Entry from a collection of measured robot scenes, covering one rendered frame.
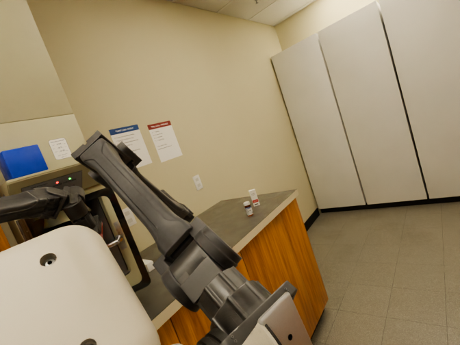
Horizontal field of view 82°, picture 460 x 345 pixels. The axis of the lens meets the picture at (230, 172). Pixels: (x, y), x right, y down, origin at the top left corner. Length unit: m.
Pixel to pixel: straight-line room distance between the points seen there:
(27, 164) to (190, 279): 0.78
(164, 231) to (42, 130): 0.85
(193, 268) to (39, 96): 1.01
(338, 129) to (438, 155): 1.01
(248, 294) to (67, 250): 0.21
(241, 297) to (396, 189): 3.29
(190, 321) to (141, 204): 0.74
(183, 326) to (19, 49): 1.18
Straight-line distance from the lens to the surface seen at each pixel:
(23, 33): 1.37
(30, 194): 0.88
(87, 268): 0.24
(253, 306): 0.35
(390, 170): 3.50
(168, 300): 1.07
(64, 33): 1.98
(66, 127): 1.25
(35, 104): 1.25
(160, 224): 0.45
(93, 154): 0.61
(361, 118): 3.40
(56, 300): 0.23
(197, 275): 0.39
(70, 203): 0.92
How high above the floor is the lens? 1.41
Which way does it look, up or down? 7 degrees down
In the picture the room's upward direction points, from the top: 20 degrees counter-clockwise
